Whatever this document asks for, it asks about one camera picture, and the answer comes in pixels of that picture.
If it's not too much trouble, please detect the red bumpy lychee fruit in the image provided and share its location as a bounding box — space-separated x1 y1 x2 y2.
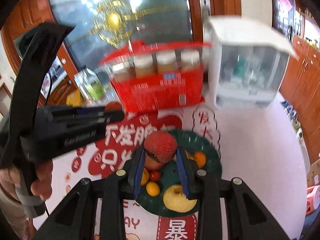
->
143 131 178 164

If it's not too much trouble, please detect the yellow striped melon fruit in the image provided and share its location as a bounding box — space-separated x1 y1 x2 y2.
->
141 168 149 186

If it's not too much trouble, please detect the red cherry tomato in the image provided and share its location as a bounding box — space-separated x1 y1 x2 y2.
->
149 171 162 181

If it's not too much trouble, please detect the small orange tangerine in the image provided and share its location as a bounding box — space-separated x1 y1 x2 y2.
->
146 181 161 197

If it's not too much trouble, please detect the red persimmon tomato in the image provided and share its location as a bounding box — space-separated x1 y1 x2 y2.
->
104 101 123 111

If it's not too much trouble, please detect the person's left hand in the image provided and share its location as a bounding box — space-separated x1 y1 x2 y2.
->
1 160 53 201

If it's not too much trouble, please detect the yellow small box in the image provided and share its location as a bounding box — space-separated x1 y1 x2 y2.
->
66 89 84 107

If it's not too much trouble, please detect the green label plastic bottle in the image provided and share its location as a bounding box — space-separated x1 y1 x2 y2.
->
82 66 104 101

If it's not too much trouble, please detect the red paper cup package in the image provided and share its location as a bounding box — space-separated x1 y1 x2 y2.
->
100 40 211 112

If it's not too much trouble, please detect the red apple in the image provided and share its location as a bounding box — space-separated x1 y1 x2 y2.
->
144 153 164 171

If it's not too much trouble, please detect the small orange mandarin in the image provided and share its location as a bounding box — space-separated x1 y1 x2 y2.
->
193 152 207 168

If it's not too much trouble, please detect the yellow pear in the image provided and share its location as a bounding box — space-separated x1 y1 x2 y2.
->
163 185 197 213

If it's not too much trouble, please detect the dark green leaf plate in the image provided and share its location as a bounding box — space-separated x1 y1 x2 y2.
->
131 129 222 218

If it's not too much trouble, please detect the white cup sterilizer box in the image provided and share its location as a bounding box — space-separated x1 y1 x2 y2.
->
203 16 298 109

